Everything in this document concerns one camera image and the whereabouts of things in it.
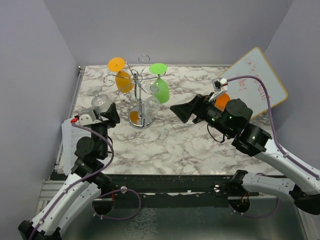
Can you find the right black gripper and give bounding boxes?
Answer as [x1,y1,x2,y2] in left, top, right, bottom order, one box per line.
[170,92,234,138]

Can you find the short clear glass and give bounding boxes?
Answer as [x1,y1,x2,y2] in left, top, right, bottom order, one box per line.
[87,86,112,114]

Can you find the green plastic wine glass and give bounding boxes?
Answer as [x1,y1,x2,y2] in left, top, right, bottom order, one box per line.
[149,63,170,104]

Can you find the tall clear wine glass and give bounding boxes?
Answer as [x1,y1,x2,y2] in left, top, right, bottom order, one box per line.
[144,82,161,118]

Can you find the yellow-orange plastic wine glass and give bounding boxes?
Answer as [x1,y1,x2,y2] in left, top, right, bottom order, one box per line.
[107,57,134,94]

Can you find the orange plastic wine glass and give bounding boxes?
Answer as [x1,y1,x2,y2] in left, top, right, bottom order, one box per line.
[214,93,230,112]

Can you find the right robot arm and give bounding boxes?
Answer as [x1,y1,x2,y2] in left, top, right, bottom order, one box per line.
[170,94,320,215]

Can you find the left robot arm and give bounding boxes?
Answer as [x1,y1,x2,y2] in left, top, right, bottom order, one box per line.
[18,103,120,240]

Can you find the chrome wine glass rack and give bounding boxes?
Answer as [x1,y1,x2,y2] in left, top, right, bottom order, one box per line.
[103,54,168,129]

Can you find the printed paper sheets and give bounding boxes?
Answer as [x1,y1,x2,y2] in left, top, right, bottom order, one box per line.
[60,118,80,176]

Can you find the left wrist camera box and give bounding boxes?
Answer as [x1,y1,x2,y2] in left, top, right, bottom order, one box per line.
[70,109,100,126]

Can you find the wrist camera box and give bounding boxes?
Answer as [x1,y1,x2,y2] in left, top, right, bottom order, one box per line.
[70,109,100,126]
[209,77,228,102]

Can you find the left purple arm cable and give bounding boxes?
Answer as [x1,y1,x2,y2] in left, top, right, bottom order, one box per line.
[29,118,115,240]

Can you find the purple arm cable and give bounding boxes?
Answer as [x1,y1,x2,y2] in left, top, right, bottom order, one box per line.
[226,75,320,180]
[29,118,115,240]

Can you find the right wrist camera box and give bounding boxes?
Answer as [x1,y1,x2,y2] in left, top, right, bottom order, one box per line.
[209,77,228,102]

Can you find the black front mounting rail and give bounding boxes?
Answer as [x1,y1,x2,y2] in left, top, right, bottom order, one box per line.
[49,173,288,208]

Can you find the whiteboard with yellow frame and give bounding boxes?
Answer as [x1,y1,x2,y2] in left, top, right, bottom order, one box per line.
[220,47,288,118]

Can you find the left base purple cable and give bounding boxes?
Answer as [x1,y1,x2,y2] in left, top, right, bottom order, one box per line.
[91,188,142,221]

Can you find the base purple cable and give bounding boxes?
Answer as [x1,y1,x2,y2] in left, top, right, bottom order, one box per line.
[229,172,281,220]
[91,188,142,221]

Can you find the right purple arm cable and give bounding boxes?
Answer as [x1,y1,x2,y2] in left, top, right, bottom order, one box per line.
[226,75,320,180]

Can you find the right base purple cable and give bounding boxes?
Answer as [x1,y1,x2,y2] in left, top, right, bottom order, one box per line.
[229,172,281,220]

